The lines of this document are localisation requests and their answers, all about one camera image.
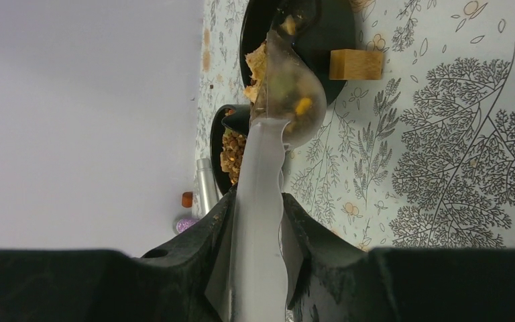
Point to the left black pet bowl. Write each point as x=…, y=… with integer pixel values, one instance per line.
x=235, y=117

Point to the right black pet bowl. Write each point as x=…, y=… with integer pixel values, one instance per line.
x=296, y=51

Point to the purple glitter microphone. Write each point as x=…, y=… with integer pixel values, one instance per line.
x=182, y=223

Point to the black pet bowl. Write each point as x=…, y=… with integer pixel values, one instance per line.
x=296, y=51
x=235, y=117

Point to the grey microphone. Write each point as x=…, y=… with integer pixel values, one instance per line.
x=207, y=190

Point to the clear plastic scoop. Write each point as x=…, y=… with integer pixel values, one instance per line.
x=288, y=111

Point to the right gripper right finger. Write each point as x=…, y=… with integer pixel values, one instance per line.
x=332, y=280

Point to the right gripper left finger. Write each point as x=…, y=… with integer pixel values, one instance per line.
x=168, y=283

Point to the small brown cube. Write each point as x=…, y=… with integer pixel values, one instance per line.
x=187, y=199

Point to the pet food kibble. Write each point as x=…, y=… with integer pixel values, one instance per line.
x=233, y=146

